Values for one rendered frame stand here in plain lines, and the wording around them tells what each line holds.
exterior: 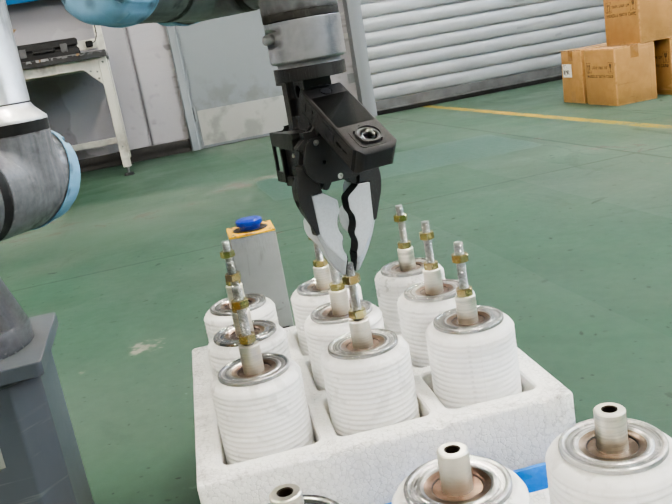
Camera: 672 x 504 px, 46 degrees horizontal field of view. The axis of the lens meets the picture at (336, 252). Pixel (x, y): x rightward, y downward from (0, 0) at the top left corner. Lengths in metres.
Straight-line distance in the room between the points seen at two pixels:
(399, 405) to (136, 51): 5.07
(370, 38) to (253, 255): 4.84
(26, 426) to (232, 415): 0.23
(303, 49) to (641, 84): 3.86
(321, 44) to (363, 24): 5.15
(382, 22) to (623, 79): 2.14
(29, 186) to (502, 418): 0.59
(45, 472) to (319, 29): 0.55
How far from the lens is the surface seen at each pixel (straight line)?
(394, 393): 0.82
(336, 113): 0.75
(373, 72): 5.96
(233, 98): 5.80
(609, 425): 0.60
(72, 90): 5.77
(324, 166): 0.77
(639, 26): 4.53
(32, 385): 0.91
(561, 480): 0.59
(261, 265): 1.18
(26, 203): 0.97
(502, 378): 0.85
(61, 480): 0.96
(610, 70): 4.49
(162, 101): 5.77
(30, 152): 0.98
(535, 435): 0.86
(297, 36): 0.76
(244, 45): 5.81
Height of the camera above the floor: 0.56
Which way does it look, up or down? 15 degrees down
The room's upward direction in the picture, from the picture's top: 10 degrees counter-clockwise
